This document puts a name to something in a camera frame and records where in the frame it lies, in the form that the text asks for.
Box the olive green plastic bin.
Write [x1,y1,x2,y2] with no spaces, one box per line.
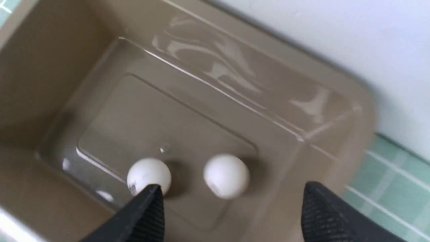
[0,0,375,242]

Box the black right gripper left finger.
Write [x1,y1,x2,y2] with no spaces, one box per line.
[81,184,165,242]

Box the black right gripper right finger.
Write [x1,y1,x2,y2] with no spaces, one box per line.
[301,181,403,242]

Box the green checkered tablecloth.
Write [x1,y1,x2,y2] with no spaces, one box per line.
[342,135,430,242]

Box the white ball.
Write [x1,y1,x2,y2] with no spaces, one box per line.
[203,154,251,200]
[126,158,172,196]

